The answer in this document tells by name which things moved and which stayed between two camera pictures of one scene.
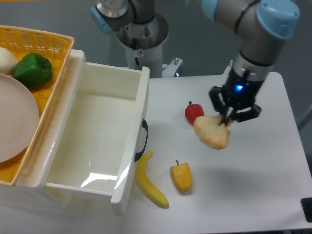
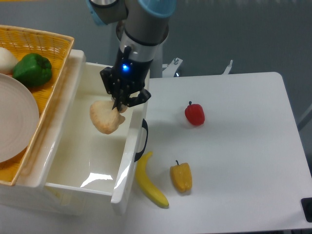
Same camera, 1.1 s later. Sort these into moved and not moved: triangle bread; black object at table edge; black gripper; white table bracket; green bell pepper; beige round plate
Moved: triangle bread; black gripper
Not moved: beige round plate; black object at table edge; green bell pepper; white table bracket
